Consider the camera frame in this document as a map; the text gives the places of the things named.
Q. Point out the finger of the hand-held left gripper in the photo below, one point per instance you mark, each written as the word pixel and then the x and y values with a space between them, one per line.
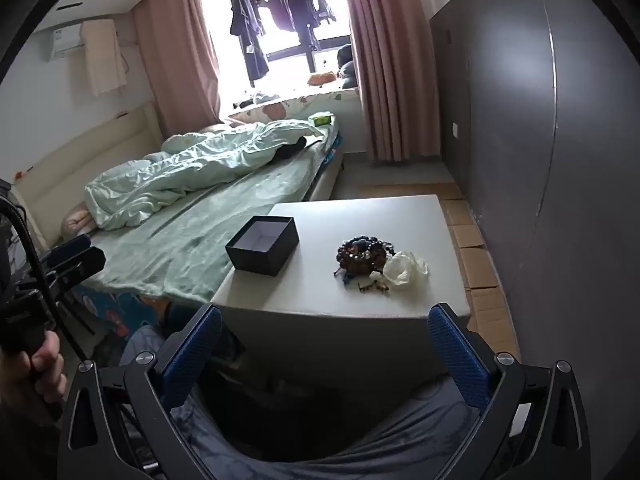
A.
pixel 70 246
pixel 82 262

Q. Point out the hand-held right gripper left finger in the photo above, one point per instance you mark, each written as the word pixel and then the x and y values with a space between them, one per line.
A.
pixel 195 355

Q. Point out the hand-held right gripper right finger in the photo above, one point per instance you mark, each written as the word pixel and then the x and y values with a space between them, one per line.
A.
pixel 457 355

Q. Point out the black cardboard box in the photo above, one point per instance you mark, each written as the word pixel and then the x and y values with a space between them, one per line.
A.
pixel 260 262

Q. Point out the pile of beaded jewelry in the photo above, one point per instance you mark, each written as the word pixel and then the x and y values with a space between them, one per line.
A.
pixel 362 257

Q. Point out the person's left hand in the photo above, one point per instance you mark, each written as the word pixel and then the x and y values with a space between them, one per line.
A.
pixel 42 375

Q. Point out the pink pillow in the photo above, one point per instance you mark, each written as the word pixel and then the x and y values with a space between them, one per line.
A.
pixel 75 220

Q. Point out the printed blue floor mat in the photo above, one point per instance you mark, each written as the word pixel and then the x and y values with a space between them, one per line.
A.
pixel 115 310

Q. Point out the cream upholstered bed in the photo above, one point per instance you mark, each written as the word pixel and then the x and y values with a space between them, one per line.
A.
pixel 75 160

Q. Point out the person's grey trousers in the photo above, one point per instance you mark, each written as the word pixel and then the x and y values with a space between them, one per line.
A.
pixel 400 435

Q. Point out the white plastic bag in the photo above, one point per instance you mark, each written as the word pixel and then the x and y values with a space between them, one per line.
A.
pixel 402 270

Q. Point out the green bed sheet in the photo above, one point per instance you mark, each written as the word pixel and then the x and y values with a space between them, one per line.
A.
pixel 200 240

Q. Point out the cardboard floor sheets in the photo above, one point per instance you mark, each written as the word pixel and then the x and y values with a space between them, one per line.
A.
pixel 470 240

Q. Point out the light green duvet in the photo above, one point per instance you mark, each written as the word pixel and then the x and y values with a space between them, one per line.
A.
pixel 175 175

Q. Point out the white square table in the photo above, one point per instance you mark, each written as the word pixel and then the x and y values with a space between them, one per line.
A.
pixel 350 215

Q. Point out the beige towel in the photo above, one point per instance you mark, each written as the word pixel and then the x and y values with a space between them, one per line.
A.
pixel 102 55

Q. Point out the white air conditioner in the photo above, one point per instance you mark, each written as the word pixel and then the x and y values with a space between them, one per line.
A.
pixel 60 42

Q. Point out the pink curtain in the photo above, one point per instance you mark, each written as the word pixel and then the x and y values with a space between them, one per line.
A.
pixel 385 60
pixel 170 60

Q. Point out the black cloth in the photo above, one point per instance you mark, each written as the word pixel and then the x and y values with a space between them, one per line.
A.
pixel 290 150

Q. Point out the grey wardrobe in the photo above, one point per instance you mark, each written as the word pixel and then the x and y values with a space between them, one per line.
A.
pixel 525 110

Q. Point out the printed window seat cushion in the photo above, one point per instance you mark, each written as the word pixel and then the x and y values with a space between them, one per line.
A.
pixel 295 102

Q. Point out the small green box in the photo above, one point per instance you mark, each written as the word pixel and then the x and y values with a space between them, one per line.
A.
pixel 321 119

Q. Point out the dark hanging garment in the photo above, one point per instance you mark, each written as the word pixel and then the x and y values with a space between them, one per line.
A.
pixel 282 5
pixel 315 5
pixel 250 35

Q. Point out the window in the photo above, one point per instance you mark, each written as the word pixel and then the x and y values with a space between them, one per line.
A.
pixel 290 67

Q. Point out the orange soft toy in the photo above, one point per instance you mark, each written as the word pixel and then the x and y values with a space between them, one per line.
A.
pixel 321 78

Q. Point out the dark bag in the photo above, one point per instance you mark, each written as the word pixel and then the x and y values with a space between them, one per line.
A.
pixel 347 70

